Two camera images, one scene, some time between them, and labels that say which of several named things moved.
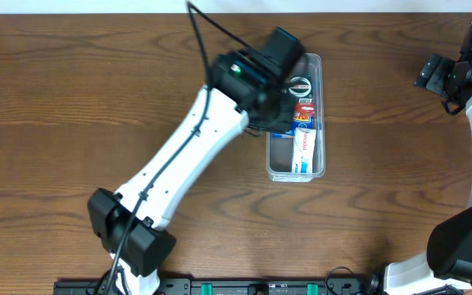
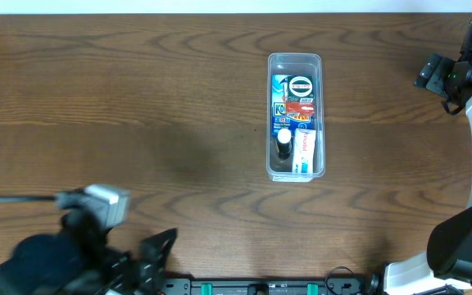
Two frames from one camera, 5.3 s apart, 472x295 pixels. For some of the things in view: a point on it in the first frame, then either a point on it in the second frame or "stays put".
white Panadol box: x=304 y=150 stays put
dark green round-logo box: x=301 y=86 stays put
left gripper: x=279 y=113 -> x=138 y=265
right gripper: x=436 y=74 stays put
